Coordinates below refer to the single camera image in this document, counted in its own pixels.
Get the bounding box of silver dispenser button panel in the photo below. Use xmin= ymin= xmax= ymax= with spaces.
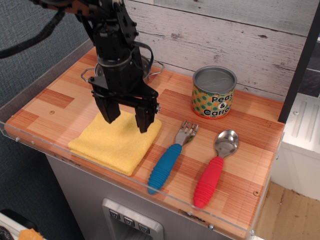
xmin=102 ymin=198 xmax=165 ymax=240

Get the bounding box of orange object bottom corner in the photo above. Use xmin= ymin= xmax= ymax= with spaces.
xmin=18 ymin=228 xmax=44 ymax=240

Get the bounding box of red handled spoon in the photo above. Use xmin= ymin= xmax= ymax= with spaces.
xmin=193 ymin=129 xmax=239 ymax=209

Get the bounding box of grey toy fridge cabinet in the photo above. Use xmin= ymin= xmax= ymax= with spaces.
xmin=47 ymin=155 xmax=227 ymax=240

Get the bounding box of yellow cloth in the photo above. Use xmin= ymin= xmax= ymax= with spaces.
xmin=68 ymin=110 xmax=162 ymax=176

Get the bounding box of clear acrylic guard rail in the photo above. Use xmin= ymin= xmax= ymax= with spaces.
xmin=0 ymin=41 xmax=284 ymax=240

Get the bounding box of black braided cable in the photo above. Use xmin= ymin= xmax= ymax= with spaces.
xmin=0 ymin=9 xmax=66 ymax=60

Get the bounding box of blue handled fork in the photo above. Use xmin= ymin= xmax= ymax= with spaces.
xmin=147 ymin=120 xmax=199 ymax=195

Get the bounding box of small steel pot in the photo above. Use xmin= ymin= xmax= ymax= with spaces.
xmin=80 ymin=56 xmax=165 ymax=84

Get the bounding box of peas and carrots can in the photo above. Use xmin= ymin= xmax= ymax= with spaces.
xmin=191 ymin=66 xmax=237 ymax=120

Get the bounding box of white toy sink unit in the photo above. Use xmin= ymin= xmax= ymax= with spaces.
xmin=270 ymin=93 xmax=320 ymax=200

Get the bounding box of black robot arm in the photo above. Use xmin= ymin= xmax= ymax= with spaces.
xmin=34 ymin=0 xmax=160 ymax=133

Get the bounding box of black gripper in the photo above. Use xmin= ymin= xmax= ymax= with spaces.
xmin=88 ymin=59 xmax=160 ymax=133

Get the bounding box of black vertical post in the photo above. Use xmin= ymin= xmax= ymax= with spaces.
xmin=278 ymin=4 xmax=320 ymax=124

